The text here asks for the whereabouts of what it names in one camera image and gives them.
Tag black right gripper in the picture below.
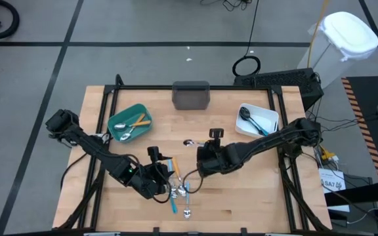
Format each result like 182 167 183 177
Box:
196 128 242 178

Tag yellow connectors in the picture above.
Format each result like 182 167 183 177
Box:
320 147 339 163

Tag white plastic bin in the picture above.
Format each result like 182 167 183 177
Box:
234 102 280 141

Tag yellow hanging cord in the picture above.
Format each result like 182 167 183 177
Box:
306 0 329 66

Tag black cable bundle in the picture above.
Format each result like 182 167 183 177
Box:
200 0 252 12

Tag black hanging cable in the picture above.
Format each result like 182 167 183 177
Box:
231 0 262 78

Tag black vacuum hose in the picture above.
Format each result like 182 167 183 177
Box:
0 0 21 40

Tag hazard striped black mat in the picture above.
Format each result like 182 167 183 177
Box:
341 75 378 183

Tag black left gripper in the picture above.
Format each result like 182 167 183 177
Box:
133 146 173 200

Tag white lidded trash bin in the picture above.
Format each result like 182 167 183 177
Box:
297 11 378 89

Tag grey translucent plastic bin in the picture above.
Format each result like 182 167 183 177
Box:
171 81 211 111

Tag teal plastic bin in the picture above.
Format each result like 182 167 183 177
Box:
106 103 154 144

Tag black beam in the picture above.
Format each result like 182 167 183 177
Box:
323 188 378 207

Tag white paper sign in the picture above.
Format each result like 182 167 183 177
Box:
318 167 350 213

